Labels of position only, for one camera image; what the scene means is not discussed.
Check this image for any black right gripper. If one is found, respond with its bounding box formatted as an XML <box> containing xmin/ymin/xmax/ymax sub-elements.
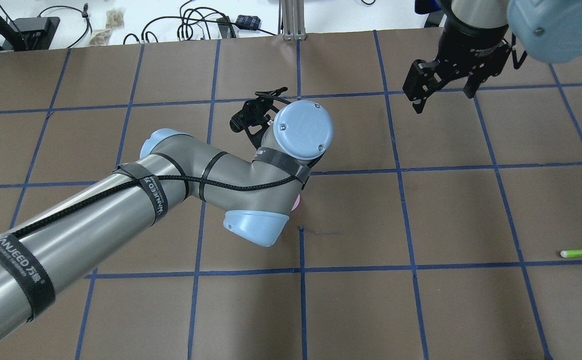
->
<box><xmin>401</xmin><ymin>20</ymin><xmax>510</xmax><ymax>114</ymax></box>

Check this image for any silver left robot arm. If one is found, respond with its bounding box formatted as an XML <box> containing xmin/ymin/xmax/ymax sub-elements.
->
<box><xmin>0</xmin><ymin>99</ymin><xmax>334</xmax><ymax>341</ymax></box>

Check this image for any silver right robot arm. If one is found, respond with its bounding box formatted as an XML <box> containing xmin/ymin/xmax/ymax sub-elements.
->
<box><xmin>402</xmin><ymin>0</ymin><xmax>582</xmax><ymax>114</ymax></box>

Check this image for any pink mesh cup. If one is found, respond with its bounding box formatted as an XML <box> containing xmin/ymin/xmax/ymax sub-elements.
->
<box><xmin>291</xmin><ymin>194</ymin><xmax>301</xmax><ymax>212</ymax></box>

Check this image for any black power adapter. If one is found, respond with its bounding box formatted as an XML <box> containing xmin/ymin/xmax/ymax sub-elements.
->
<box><xmin>423</xmin><ymin>11</ymin><xmax>445</xmax><ymax>28</ymax></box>

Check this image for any small plastic bag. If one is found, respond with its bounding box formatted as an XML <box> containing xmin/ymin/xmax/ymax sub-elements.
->
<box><xmin>105</xmin><ymin>7</ymin><xmax>125</xmax><ymax>29</ymax></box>
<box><xmin>88</xmin><ymin>29</ymin><xmax>112</xmax><ymax>47</ymax></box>

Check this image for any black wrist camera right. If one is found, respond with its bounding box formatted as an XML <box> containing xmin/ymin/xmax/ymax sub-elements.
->
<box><xmin>414</xmin><ymin>0</ymin><xmax>445</xmax><ymax>18</ymax></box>

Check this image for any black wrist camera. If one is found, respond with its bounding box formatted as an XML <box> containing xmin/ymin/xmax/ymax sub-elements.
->
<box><xmin>414</xmin><ymin>0</ymin><xmax>445</xmax><ymax>18</ymax></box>
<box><xmin>229</xmin><ymin>86</ymin><xmax>291</xmax><ymax>149</ymax></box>

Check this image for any aluminium frame post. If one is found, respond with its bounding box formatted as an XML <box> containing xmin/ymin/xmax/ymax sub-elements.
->
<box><xmin>278</xmin><ymin>0</ymin><xmax>307</xmax><ymax>41</ymax></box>

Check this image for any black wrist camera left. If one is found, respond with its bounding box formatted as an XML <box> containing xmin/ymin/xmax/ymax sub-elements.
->
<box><xmin>229</xmin><ymin>86</ymin><xmax>291</xmax><ymax>149</ymax></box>

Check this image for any black camera stand base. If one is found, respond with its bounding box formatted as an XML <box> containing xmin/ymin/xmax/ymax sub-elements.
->
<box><xmin>8</xmin><ymin>16</ymin><xmax>61</xmax><ymax>51</ymax></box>

